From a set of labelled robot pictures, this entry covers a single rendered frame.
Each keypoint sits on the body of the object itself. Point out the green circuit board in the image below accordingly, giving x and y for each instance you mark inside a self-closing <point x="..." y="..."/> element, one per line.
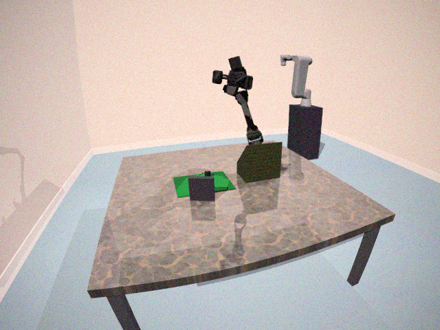
<point x="221" y="183"/>

